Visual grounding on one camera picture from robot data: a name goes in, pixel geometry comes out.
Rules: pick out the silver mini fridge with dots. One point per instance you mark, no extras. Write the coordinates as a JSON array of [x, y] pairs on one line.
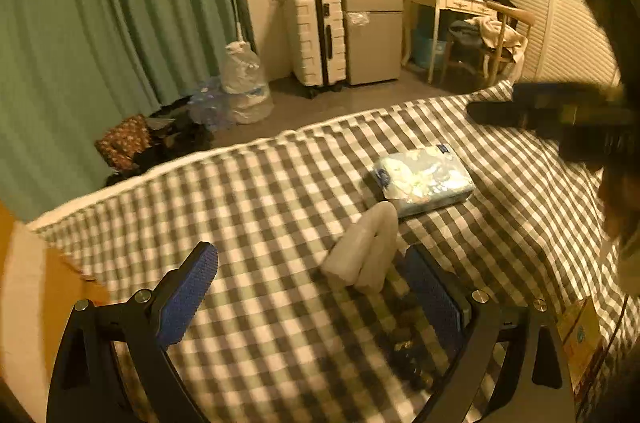
[[370, 23]]

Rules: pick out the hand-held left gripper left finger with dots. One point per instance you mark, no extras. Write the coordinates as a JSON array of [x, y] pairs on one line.
[[187, 298]]

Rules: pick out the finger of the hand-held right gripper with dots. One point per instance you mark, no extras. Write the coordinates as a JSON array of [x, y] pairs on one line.
[[525, 110]]

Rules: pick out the person's right hand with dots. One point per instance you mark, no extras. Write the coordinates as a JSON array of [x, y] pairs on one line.
[[622, 203]]

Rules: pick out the grey checked blanket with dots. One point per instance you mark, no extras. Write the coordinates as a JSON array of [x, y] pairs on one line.
[[275, 203]]

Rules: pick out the wooden chair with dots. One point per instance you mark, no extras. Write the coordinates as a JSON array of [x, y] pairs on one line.
[[515, 15]]

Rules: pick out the beige garment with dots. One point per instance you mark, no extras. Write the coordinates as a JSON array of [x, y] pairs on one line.
[[500, 38]]

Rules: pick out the brown patterned bag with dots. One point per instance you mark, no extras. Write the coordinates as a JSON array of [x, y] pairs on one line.
[[122, 143]]

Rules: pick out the wide green curtain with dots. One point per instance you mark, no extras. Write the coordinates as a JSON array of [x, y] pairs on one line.
[[100, 13]]

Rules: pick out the blue plastic bin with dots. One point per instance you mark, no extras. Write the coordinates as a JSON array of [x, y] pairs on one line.
[[430, 53]]

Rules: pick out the soft tissue pack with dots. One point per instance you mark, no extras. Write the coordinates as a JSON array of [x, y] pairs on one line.
[[425, 180]]

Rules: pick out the white suitcase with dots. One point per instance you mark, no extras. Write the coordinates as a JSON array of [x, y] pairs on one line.
[[312, 38]]

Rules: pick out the white dressing table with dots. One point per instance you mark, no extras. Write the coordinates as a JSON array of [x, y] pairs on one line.
[[450, 0]]

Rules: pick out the small yellow box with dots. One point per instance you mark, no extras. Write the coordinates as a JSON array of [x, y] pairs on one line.
[[580, 338]]

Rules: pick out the white plastic tube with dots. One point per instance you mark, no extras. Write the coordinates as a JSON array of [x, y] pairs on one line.
[[360, 248]]

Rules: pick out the brown cardboard box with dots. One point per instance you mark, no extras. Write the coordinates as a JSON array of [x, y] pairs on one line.
[[30, 283]]

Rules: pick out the pile of black clothes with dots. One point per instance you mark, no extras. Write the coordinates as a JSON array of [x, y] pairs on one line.
[[175, 140]]

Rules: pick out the pack of small water bottles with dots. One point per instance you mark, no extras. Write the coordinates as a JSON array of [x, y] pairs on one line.
[[207, 105]]

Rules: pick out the large clear water jug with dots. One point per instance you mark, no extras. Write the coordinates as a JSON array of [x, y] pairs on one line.
[[245, 83]]

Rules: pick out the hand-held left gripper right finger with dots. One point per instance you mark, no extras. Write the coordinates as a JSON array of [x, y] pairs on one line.
[[432, 298]]

